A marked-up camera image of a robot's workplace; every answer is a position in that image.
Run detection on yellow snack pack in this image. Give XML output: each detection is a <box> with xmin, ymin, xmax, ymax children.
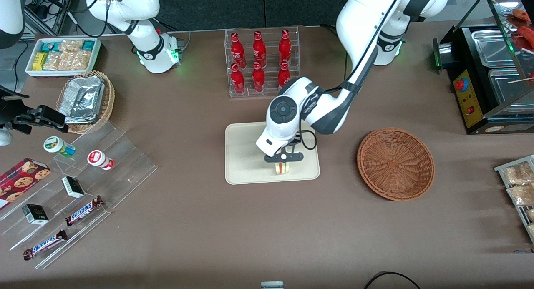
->
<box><xmin>33</xmin><ymin>51</ymin><xmax>49</xmax><ymax>71</ymax></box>

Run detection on clear acrylic stepped riser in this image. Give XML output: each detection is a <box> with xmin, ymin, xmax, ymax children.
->
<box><xmin>0</xmin><ymin>168</ymin><xmax>112</xmax><ymax>269</ymax></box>
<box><xmin>42</xmin><ymin>121</ymin><xmax>158</xmax><ymax>210</ymax></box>

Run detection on black left-arm base cables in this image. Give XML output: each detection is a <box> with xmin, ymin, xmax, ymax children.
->
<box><xmin>319</xmin><ymin>24</ymin><xmax>348</xmax><ymax>38</ymax></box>

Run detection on beige plastic tray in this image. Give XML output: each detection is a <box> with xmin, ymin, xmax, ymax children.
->
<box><xmin>225</xmin><ymin>119</ymin><xmax>320</xmax><ymax>185</ymax></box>

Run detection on tray of packaged snacks right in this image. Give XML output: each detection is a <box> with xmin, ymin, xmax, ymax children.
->
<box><xmin>494</xmin><ymin>155</ymin><xmax>534</xmax><ymax>244</ymax></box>

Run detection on clear acrylic bottle rack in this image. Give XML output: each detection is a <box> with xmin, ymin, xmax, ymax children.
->
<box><xmin>224</xmin><ymin>26</ymin><xmax>300</xmax><ymax>98</ymax></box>

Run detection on Snickers chocolate bar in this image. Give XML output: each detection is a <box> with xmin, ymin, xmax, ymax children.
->
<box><xmin>65</xmin><ymin>196</ymin><xmax>105</xmax><ymax>227</ymax></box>
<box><xmin>23</xmin><ymin>229</ymin><xmax>68</xmax><ymax>261</ymax></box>

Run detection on aluminium frame rail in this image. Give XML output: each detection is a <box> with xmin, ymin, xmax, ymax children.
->
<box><xmin>23</xmin><ymin>0</ymin><xmax>78</xmax><ymax>38</ymax></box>

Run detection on black right-arm base cable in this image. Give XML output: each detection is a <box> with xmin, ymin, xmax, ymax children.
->
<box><xmin>155</xmin><ymin>19</ymin><xmax>192</xmax><ymax>52</ymax></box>

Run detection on clear cracker bag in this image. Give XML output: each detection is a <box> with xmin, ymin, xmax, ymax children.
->
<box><xmin>43</xmin><ymin>50</ymin><xmax>91</xmax><ymax>71</ymax></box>
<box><xmin>58</xmin><ymin>39</ymin><xmax>84</xmax><ymax>53</ymax></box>

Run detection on white snack bin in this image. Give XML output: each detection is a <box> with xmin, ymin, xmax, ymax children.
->
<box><xmin>25</xmin><ymin>37</ymin><xmax>102</xmax><ymax>78</ymax></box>

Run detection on small black carton box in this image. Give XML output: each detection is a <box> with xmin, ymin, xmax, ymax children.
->
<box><xmin>22</xmin><ymin>204</ymin><xmax>49</xmax><ymax>225</ymax></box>
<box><xmin>62</xmin><ymin>176</ymin><xmax>85</xmax><ymax>199</ymax></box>

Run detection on black food warmer case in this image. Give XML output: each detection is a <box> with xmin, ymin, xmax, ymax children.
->
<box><xmin>432</xmin><ymin>0</ymin><xmax>534</xmax><ymax>135</ymax></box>

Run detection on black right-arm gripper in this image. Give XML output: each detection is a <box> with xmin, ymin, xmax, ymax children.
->
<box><xmin>0</xmin><ymin>87</ymin><xmax>68</xmax><ymax>136</ymax></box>

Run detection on red sausage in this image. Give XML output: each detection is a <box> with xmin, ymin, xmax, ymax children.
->
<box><xmin>516</xmin><ymin>25</ymin><xmax>534</xmax><ymax>50</ymax></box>
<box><xmin>511</xmin><ymin>8</ymin><xmax>534</xmax><ymax>22</ymax></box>

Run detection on red cola bottle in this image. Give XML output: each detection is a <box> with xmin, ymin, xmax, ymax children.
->
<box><xmin>230</xmin><ymin>32</ymin><xmax>247</xmax><ymax>69</ymax></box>
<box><xmin>277</xmin><ymin>61</ymin><xmax>292</xmax><ymax>94</ymax></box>
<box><xmin>230</xmin><ymin>63</ymin><xmax>246</xmax><ymax>95</ymax></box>
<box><xmin>252</xmin><ymin>62</ymin><xmax>266</xmax><ymax>93</ymax></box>
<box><xmin>278</xmin><ymin>29</ymin><xmax>292</xmax><ymax>67</ymax></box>
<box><xmin>252</xmin><ymin>31</ymin><xmax>267</xmax><ymax>68</ymax></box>

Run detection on steel warmer pan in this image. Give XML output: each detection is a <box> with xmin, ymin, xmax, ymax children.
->
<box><xmin>471</xmin><ymin>29</ymin><xmax>519</xmax><ymax>68</ymax></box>
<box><xmin>487</xmin><ymin>68</ymin><xmax>534</xmax><ymax>107</ymax></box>

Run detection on green lid white jar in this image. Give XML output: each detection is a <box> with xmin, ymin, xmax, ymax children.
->
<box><xmin>43</xmin><ymin>136</ymin><xmax>76</xmax><ymax>158</ymax></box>

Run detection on red plaid cookie box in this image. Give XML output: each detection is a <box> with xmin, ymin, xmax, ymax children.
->
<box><xmin>0</xmin><ymin>158</ymin><xmax>51</xmax><ymax>210</ymax></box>

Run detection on brown wicker basket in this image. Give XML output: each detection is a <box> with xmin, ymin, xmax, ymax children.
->
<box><xmin>357</xmin><ymin>128</ymin><xmax>436</xmax><ymax>202</ymax></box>

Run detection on light wicker basket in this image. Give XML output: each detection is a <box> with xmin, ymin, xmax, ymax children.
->
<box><xmin>55</xmin><ymin>70</ymin><xmax>116</xmax><ymax>135</ymax></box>

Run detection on black table-edge cable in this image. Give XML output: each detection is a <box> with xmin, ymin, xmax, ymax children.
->
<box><xmin>363</xmin><ymin>271</ymin><xmax>420</xmax><ymax>289</ymax></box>

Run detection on silver foil wrapped pack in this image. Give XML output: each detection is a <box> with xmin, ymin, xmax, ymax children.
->
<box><xmin>58</xmin><ymin>75</ymin><xmax>105</xmax><ymax>125</ymax></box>

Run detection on red lid white jar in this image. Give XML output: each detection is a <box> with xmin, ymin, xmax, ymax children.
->
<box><xmin>87</xmin><ymin>150</ymin><xmax>115</xmax><ymax>171</ymax></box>

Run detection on black left-arm wrist cable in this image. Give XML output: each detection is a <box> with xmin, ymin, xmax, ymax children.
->
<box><xmin>297</xmin><ymin>130</ymin><xmax>318</xmax><ymax>151</ymax></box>

